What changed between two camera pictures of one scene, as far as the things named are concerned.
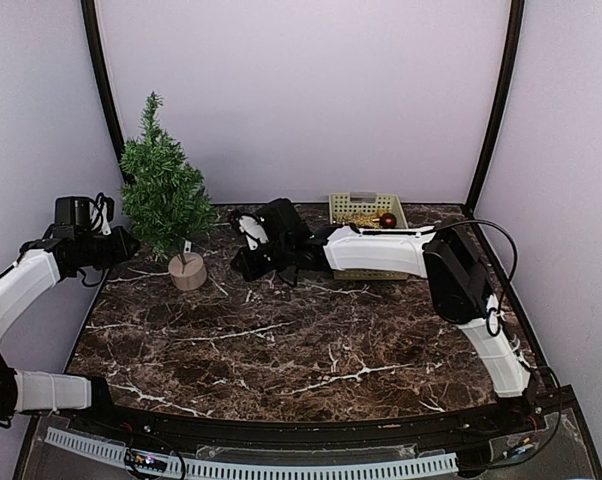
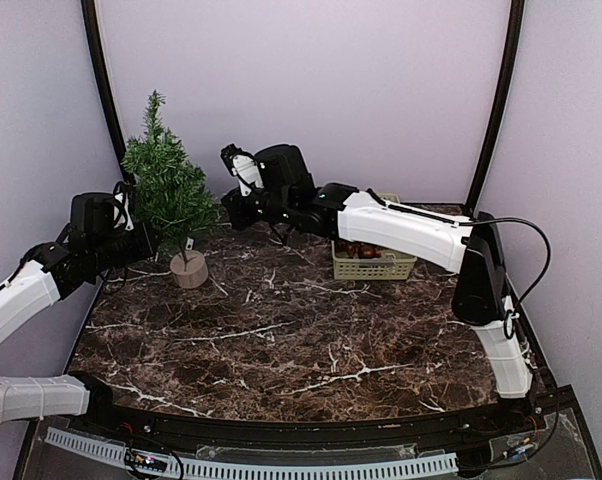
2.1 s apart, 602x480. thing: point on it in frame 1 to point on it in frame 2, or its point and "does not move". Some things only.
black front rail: (526, 416) does not move
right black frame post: (511, 73) does not move
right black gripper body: (280, 258) to (275, 206)
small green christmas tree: (166, 197) does not move
